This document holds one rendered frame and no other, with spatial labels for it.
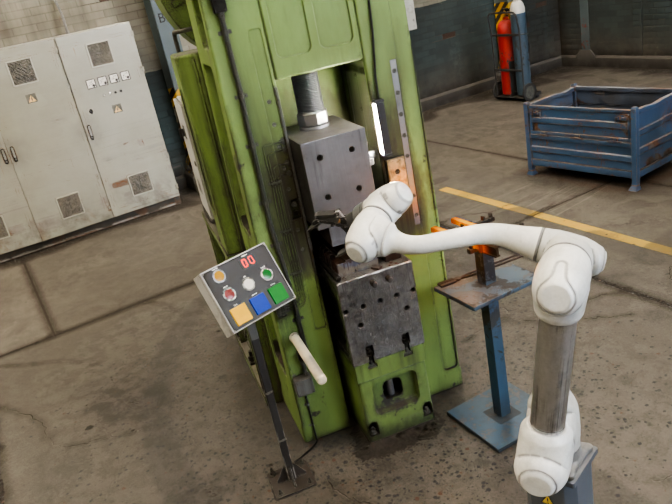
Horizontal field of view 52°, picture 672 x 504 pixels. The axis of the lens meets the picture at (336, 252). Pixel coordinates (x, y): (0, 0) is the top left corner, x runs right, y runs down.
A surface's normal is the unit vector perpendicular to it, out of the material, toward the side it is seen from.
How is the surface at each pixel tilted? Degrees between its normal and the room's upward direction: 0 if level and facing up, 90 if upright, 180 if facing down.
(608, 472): 0
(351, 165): 90
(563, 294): 86
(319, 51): 90
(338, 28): 90
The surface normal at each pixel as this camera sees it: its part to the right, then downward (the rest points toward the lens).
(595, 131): -0.80, 0.36
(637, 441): -0.18, -0.91
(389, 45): 0.32, 0.31
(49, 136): 0.52, 0.24
